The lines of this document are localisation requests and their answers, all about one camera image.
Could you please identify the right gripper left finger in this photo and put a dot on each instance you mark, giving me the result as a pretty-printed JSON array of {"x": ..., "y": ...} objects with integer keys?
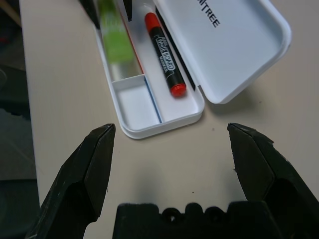
[{"x": 74, "y": 186}]

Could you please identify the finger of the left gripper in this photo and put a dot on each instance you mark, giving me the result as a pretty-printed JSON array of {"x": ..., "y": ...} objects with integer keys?
[
  {"x": 127, "y": 8},
  {"x": 91, "y": 11}
]

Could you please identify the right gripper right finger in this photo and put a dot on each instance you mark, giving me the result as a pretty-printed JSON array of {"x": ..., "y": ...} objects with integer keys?
[{"x": 274, "y": 181}]

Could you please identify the green white eraser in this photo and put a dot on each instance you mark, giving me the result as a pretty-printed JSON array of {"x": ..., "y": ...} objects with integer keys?
[{"x": 114, "y": 39}]

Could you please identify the red black whiteboard marker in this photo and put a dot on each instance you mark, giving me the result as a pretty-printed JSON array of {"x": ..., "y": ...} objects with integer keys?
[{"x": 165, "y": 57}]

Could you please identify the white plastic pencil case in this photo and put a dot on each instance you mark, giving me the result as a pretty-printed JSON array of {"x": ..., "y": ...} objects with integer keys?
[{"x": 224, "y": 49}]

